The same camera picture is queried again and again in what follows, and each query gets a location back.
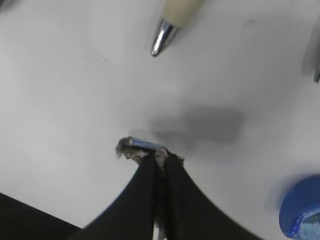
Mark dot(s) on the blue pen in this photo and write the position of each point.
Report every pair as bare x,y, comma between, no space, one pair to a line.
317,72

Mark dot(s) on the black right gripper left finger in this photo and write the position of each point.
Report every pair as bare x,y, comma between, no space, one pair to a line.
131,216

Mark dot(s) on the yellow-green pen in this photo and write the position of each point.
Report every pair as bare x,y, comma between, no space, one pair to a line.
176,15

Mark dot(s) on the blue pencil sharpener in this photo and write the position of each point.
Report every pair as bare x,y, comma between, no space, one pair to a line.
299,215

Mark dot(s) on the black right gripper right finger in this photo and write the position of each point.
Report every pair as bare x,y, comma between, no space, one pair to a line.
189,214

